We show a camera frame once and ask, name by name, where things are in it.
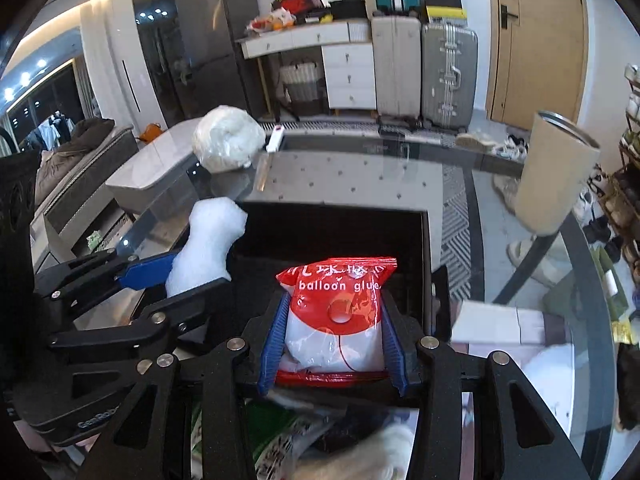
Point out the red balloon glue bag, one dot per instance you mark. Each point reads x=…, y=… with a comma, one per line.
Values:
x=334, y=334

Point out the white remote control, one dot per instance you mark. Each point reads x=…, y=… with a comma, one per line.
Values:
x=275, y=139

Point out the white stuffing in plastic bag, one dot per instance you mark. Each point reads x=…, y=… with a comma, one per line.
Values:
x=227, y=138

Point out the white plush bunny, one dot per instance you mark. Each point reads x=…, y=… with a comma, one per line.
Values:
x=552, y=373

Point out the wicker basket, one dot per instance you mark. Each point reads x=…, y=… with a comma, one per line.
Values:
x=301, y=82

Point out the white marble side table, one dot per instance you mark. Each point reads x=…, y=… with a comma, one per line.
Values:
x=142, y=178

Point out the grey refrigerator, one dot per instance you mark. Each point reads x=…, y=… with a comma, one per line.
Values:
x=211, y=31

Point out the grey sofa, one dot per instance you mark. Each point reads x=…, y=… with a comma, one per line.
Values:
x=75, y=173

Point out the white drawer desk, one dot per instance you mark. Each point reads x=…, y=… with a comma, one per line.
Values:
x=347, y=58

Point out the green medicine bag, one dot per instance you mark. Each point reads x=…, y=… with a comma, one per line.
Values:
x=278, y=436

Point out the silver aluminium suitcase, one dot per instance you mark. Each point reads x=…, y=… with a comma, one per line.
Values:
x=449, y=72

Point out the beige cylindrical bin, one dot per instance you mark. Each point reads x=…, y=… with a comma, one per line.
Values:
x=560, y=159

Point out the wooden door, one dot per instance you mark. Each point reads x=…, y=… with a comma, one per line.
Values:
x=538, y=59

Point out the beige suitcase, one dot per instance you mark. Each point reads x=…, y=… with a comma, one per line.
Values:
x=396, y=42

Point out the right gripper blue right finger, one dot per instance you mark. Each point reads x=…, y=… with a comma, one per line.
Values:
x=393, y=349

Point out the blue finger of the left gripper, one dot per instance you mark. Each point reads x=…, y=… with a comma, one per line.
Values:
x=147, y=272
x=193, y=308

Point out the shoe rack with shoes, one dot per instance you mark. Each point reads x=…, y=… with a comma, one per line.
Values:
x=618, y=193

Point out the black cardboard box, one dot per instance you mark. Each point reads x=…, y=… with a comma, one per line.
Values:
x=278, y=236

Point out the yellow black box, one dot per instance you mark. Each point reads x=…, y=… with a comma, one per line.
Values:
x=445, y=11

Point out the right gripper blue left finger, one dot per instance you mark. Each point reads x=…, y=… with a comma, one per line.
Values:
x=273, y=347

